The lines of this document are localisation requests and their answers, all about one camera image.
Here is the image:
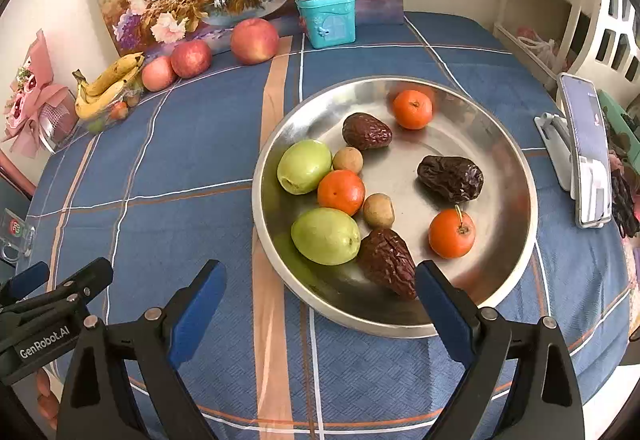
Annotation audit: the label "medium red apple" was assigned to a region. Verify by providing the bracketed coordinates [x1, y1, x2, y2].
[170, 39, 213, 79]

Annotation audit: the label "blue plaid tablecloth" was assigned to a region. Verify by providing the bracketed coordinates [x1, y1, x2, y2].
[22, 11, 633, 440]

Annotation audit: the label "large red apple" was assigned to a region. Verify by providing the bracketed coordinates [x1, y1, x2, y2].
[230, 18, 280, 66]

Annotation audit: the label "green jujube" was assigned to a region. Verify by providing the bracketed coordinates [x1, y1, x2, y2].
[276, 139, 333, 195]
[291, 207, 362, 267]

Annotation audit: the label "green tray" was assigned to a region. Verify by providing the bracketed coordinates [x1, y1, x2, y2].
[597, 90, 640, 155]

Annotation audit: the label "tan longan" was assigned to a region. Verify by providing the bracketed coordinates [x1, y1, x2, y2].
[332, 146, 364, 174]
[362, 193, 395, 229]

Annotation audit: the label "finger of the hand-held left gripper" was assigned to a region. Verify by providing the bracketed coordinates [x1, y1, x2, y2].
[47, 257, 115, 308]
[0, 261, 51, 305]

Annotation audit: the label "steel plate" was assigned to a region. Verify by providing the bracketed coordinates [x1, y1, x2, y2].
[251, 76, 539, 340]

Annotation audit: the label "small orange with stem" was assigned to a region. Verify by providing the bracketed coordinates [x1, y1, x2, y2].
[428, 205, 477, 259]

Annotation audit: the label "smartphone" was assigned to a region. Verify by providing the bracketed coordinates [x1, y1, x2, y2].
[556, 72, 613, 229]

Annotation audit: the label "black scissors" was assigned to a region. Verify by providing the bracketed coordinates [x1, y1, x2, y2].
[610, 167, 640, 239]

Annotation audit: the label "small red apple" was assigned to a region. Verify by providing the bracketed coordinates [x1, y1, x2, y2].
[141, 56, 177, 93]

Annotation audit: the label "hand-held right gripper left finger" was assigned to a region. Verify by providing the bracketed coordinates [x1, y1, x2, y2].
[56, 260, 228, 440]

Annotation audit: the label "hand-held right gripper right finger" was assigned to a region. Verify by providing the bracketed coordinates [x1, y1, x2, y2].
[414, 260, 586, 440]

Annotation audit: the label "pink flower bouquet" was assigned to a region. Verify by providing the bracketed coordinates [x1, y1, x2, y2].
[2, 30, 76, 158]

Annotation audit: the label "reddish brown dried date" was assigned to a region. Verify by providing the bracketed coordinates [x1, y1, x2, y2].
[342, 112, 393, 151]
[357, 228, 418, 301]

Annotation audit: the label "teal plastic box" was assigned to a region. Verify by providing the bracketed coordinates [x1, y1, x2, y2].
[295, 0, 357, 49]

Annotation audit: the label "person's left hand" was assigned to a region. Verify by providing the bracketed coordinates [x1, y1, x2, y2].
[35, 367, 63, 431]

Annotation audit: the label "clear fruit bowl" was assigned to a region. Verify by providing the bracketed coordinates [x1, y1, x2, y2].
[80, 90, 143, 135]

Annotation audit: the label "white plastic bag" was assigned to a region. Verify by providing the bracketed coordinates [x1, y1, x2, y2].
[515, 27, 561, 70]

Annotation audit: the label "white phone stand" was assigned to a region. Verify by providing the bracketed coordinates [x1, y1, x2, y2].
[534, 112, 576, 193]

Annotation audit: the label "clear card stand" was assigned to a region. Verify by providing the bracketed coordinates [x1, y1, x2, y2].
[0, 207, 37, 265]

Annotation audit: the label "dark wrinkled dried date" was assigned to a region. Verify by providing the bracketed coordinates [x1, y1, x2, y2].
[416, 155, 485, 205]

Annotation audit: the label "bunch of bananas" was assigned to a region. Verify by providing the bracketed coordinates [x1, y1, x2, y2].
[72, 52, 146, 121]

